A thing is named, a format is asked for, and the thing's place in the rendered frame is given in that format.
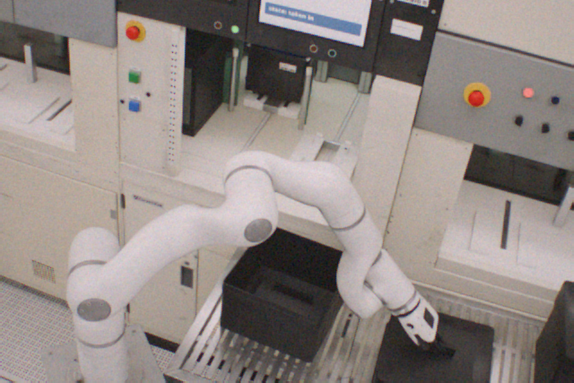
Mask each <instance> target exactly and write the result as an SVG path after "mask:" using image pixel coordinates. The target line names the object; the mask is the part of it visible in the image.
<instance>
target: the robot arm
mask: <svg viewBox="0 0 574 383"><path fill-rule="evenodd" d="M222 184H223V189H224V194H225V200H226V201H225V202H224V203H223V204H222V205H221V206H219V207H217V208H203V207H200V206H197V205H181V206H178V207H176V208H174V209H172V210H170V211H168V212H166V213H164V214H162V215H159V216H157V217H156V218H154V219H152V220H151V221H149V222H147V223H146V224H145V225H144V226H143V227H142V229H141V230H139V231H138V232H137V233H136V234H135V235H134V236H133V237H132V238H131V239H130V240H129V241H128V242H127V243H126V245H125V246H124V247H123V248H122V249H121V248H120V245H119V243H118V241H117V239H116V237H115V235H114V234H113V233H112V232H111V231H108V230H106V229H104V228H100V227H92V228H88V229H85V230H83V231H80V232H79V233H78V234H77V235H76V236H75V237H74V239H73V242H72V245H71V247H70V250H69V256H68V265H67V286H66V300H67V304H68V307H69V308H70V309H71V311H72V312H73V318H74V335H75V338H76V344H77V353H78V354H77V355H76V356H75V357H74V359H73V361H72V362H71V364H70V366H69V368H68V371H67V373H68V374H67V380H68V383H141V382H142V378H143V368H142V365H141V364H140V362H139V361H138V359H137V358H136V357H135V355H134V354H132V353H131V352H130V351H128V350H127V348H126V326H125V307H126V306H127V305H128V303H129V302H130V301H131V300H132V299H133V298H134V297H135V296H136V295H137V294H138V293H139V292H140V290H142V288H143V287H144V286H145V285H146V284H147V283H148V282H150V281H151V279H152V278H153V277H154V276H155V275H156V274H157V273H159V272H160V271H161V269H162V268H163V267H165V266H166V265H168V264H170V263H171V262H173V261H176V260H178V259H180V258H181V257H183V256H185V255H187V254H189V253H191V252H193V251H195V250H197V249H200V248H204V247H208V246H212V245H227V246H233V247H240V248H244V247H250V246H254V245H256V244H258V243H261V242H263V241H265V240H266V239H268V238H269V237H270V236H271V235H272V234H273V232H274V230H276V227H277V224H278V220H279V211H278V204H277V201H275V197H274V192H277V193H280V194H282V195H284V196H286V197H288V198H290V199H292V200H294V201H297V202H299V203H301V204H304V205H309V206H314V207H316V208H317V209H318V210H319V212H320V213H321V215H322V216H324V218H325V219H326V222H327V223H328V224H329V226H330V228H331V229H332V231H333V233H334V234H335V236H336V237H337V238H338V240H339V241H341V243H342V244H343V246H344V252H343V255H342V257H341V258H340V261H339V264H338V267H337V274H336V282H337V287H338V290H339V292H340V294H341V297H342V299H343V301H344V303H345V304H346V306H347V307H349V309H350V310H351V311H352V313H353V314H354V315H355V316H356V317H357V318H360V319H368V318H370V317H373V316H374V315H375V314H376V313H377V312H378V310H379V309H380V308H381V307H382V306H383V305H384V304H385V306H386V307H387V309H388V310H389V311H390V312H391V313H392V314H393V315H395V316H397V317H398V319H399V321H400V323H401V324H402V326H403V328H404V330H405V331H406V333H407V334H408V335H409V336H410V337H411V338H412V340H413V341H414V342H415V343H416V344H417V345H421V347H422V349H423V350H424V351H426V350H428V349H429V348H431V350H432V351H433V352H434V353H435V354H438V353H444V352H446V351H447V349H446V348H445V346H444V345H443V344H442V343H445V344H447V342H446V341H445V340H444V338H443V337H442V336H441V335H439V330H438V329H437V324H438V315H437V314H438V313H437V312H436V310H435V309H434V308H433V307H432V306H431V305H430V303H429V302H428V301H426V300H425V299H424V298H423V297H422V296H421V294H420V293H419V292H418V291H417V290H416V288H415V287H414V286H413V284H412V283H410V282H409V280H408V279H407V278H406V276H405V275H404V274H403V272H402V271H401V270H400V268H399V267H398V266H397V265H396V263H395V262H394V260H393V259H392V258H391V257H390V255H389V254H388V253H387V251H386V250H384V249H383V248H382V244H383V239H382V236H381V233H380V231H379V229H378V226H377V225H376V223H375V222H374V220H372V219H371V217H370V213H369V211H368V210H367V208H366V206H365V204H364V203H363V202H362V200H361V197H360V195H359V193H358V192H357V190H356V188H355V187H354V186H353V185H352V183H351V181H350V179H349V178H348V176H347V175H346V173H345V172H344V170H343V169H341V168H340V167H339V166H336V164H335V163H332V162H331V161H294V160H287V159H284V158H282V157H279V156H275V155H273V154H271V153H268V152H260V151H247V152H239V153H237V154H235V155H233V156H232V157H231V158H229V159H228V160H227V161H226V162H225V164H224V168H223V171H222ZM441 342H442V343H441Z"/></svg>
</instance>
